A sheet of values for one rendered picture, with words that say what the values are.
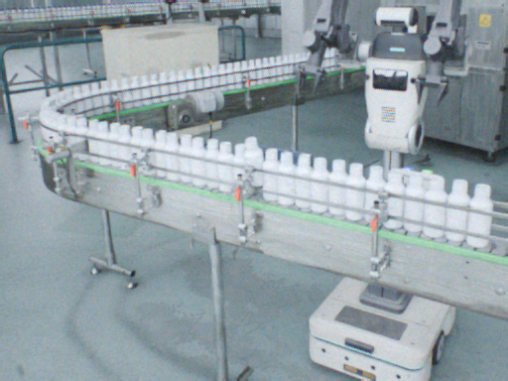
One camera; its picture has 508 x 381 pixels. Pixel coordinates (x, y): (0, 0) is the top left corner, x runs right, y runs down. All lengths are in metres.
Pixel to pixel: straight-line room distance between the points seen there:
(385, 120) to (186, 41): 3.96
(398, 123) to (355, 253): 0.73
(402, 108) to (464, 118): 3.19
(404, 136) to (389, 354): 0.89
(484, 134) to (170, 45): 3.26
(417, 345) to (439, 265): 0.86
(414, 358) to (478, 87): 3.32
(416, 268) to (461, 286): 0.13
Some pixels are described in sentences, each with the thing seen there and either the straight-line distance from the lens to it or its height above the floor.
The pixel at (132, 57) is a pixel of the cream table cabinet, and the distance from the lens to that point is 5.62.
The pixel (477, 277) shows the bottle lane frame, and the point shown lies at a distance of 1.54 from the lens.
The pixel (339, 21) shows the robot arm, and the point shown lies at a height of 1.52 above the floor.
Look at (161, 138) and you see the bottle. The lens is 1.98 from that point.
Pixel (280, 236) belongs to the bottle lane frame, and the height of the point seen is 0.90.
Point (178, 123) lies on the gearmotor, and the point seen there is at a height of 0.90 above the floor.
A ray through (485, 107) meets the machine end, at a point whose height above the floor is 0.52.
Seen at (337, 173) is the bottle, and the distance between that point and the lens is 1.60.
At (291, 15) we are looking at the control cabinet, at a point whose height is 1.17.
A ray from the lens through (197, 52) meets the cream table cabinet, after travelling 6.00.
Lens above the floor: 1.70
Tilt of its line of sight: 17 degrees down
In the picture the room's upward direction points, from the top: 1 degrees counter-clockwise
